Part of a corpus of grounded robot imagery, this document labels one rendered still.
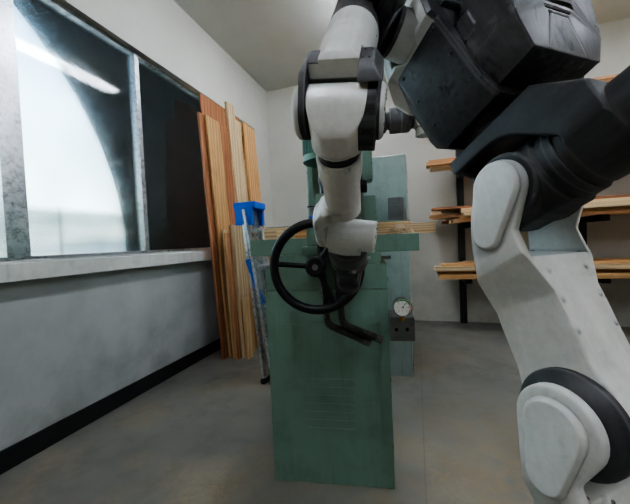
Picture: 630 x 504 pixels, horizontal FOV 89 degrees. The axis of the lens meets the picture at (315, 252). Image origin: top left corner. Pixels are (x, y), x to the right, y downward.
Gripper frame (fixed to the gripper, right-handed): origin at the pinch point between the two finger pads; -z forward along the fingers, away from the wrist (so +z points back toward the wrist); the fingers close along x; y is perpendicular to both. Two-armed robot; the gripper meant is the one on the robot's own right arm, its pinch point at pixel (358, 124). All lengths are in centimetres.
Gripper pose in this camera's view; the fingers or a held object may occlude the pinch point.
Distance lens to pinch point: 125.5
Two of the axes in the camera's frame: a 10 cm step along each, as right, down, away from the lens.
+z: 9.9, -0.4, -1.6
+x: -0.8, 7.3, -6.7
